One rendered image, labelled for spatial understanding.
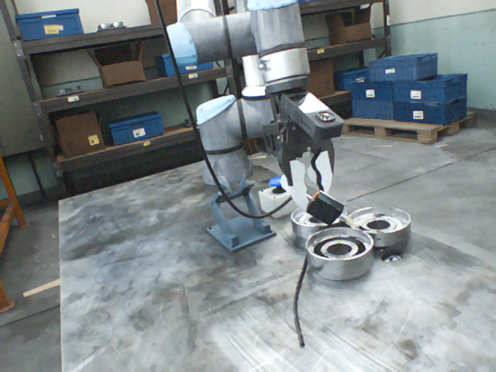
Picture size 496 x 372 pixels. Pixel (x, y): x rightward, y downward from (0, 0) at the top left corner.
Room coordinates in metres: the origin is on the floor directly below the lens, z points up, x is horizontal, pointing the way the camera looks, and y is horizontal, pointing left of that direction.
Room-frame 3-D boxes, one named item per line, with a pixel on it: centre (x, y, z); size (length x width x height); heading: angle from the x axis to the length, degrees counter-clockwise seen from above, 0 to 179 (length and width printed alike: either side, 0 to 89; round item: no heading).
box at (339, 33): (5.14, -1.61, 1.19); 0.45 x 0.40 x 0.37; 107
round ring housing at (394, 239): (0.62, -0.22, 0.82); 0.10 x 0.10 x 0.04
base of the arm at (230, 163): (1.14, 0.04, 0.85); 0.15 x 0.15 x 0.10
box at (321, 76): (4.92, -1.02, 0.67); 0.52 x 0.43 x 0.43; 112
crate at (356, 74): (5.16, -1.61, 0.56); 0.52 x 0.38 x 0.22; 109
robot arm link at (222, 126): (1.14, 0.03, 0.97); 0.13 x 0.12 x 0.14; 90
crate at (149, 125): (4.12, 0.99, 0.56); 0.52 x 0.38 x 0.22; 109
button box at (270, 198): (0.83, -0.08, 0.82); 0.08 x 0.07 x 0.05; 22
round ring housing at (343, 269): (0.56, -0.13, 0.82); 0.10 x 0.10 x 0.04
